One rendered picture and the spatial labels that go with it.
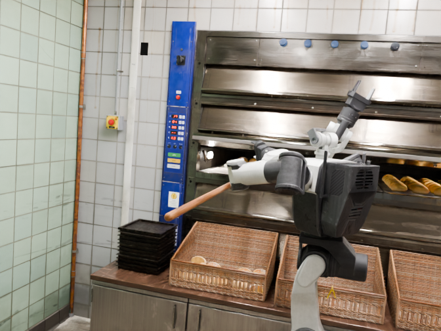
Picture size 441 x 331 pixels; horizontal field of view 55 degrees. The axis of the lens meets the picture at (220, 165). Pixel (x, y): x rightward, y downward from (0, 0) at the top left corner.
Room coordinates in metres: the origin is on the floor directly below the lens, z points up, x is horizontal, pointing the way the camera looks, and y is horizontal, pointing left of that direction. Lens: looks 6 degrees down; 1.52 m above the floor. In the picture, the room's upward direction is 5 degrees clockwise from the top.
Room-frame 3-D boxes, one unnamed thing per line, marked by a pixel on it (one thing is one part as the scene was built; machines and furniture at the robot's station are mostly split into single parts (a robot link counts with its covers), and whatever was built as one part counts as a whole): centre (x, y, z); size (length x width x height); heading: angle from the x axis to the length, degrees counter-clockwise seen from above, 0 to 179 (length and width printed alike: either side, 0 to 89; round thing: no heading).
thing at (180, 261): (2.50, -0.08, 0.72); 0.56 x 0.49 x 0.28; 77
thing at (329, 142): (1.78, -0.42, 1.47); 0.10 x 0.07 x 0.09; 130
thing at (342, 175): (1.73, -0.46, 1.27); 0.34 x 0.30 x 0.36; 130
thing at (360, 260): (1.75, -0.50, 1.00); 0.28 x 0.13 x 0.18; 75
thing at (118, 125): (2.94, 0.75, 1.46); 0.10 x 0.07 x 0.10; 75
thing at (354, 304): (2.34, -0.66, 0.72); 0.56 x 0.49 x 0.28; 76
